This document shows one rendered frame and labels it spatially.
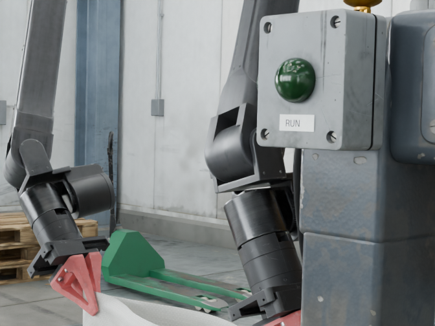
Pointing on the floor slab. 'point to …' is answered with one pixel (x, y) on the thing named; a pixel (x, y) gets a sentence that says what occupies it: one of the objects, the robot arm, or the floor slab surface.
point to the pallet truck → (157, 268)
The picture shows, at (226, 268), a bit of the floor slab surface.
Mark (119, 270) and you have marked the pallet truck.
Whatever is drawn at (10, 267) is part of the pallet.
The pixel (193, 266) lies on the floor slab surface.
